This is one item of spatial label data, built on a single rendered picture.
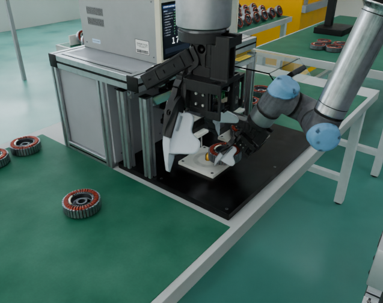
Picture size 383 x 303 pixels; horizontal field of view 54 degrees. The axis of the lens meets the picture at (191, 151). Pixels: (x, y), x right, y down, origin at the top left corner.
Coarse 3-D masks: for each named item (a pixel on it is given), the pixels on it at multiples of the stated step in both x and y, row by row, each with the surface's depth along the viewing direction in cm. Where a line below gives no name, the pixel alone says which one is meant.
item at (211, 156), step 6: (216, 144) 128; (222, 144) 129; (234, 144) 128; (210, 150) 124; (216, 150) 127; (240, 150) 124; (210, 156) 123; (234, 156) 121; (240, 156) 123; (222, 162) 122
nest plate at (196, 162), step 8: (200, 152) 137; (184, 160) 132; (192, 160) 132; (200, 160) 132; (192, 168) 128; (200, 168) 128; (208, 168) 128; (216, 168) 128; (224, 168) 129; (208, 176) 125
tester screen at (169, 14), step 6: (162, 6) 110; (168, 6) 112; (174, 6) 114; (168, 12) 113; (174, 12) 115; (168, 18) 114; (174, 18) 116; (168, 24) 115; (174, 24) 117; (168, 30) 115; (174, 30) 118; (168, 36) 116; (168, 42) 117; (180, 42) 122; (186, 48) 125; (168, 54) 119
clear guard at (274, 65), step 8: (240, 56) 146; (256, 56) 146; (264, 56) 146; (272, 56) 146; (280, 56) 146; (288, 56) 146; (240, 64) 136; (248, 64) 136; (256, 64) 136; (264, 64) 136; (272, 64) 136; (280, 64) 136; (288, 64) 137; (296, 64) 140; (264, 72) 128; (272, 72) 129; (280, 72) 132; (288, 72) 135; (304, 72) 141; (272, 80) 128; (296, 80) 136
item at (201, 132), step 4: (196, 116) 131; (196, 120) 128; (200, 120) 130; (196, 124) 128; (200, 124) 130; (192, 128) 127; (196, 128) 129; (200, 128) 131; (192, 132) 128; (196, 132) 129; (200, 132) 129; (204, 132) 130; (196, 136) 128; (200, 136) 128
